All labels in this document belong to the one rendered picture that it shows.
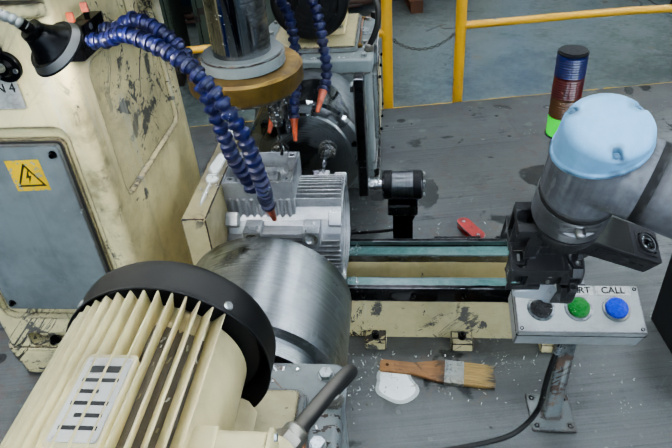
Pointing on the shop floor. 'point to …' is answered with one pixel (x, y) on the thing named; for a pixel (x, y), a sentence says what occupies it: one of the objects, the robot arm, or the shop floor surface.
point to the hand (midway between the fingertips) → (549, 291)
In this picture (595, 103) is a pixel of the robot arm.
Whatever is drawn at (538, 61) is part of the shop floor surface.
